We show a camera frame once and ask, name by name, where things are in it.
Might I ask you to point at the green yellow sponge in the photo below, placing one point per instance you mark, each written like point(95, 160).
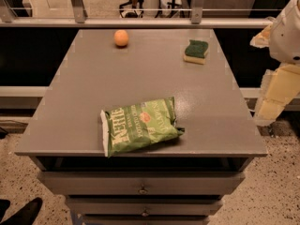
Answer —
point(196, 51)

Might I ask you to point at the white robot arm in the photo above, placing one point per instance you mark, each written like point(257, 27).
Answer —
point(280, 86)

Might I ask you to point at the middle grey drawer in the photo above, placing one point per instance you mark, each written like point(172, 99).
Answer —
point(148, 206)

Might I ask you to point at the bottom grey drawer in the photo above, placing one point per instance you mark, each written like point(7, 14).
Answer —
point(151, 220)

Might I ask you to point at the grey drawer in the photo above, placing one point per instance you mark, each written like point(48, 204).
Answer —
point(141, 183)
point(151, 220)
point(148, 206)

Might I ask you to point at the grey drawer cabinet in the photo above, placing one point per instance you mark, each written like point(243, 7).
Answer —
point(65, 133)

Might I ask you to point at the metal railing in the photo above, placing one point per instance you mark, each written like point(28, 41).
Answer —
point(14, 13)

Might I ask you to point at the orange fruit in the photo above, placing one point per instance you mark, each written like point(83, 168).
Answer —
point(121, 38)

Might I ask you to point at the top grey drawer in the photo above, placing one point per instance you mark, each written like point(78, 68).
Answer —
point(141, 183)

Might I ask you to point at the green jalapeno chip bag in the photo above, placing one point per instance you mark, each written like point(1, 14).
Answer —
point(134, 127)

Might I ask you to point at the black office chair base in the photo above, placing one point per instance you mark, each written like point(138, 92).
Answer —
point(148, 9)

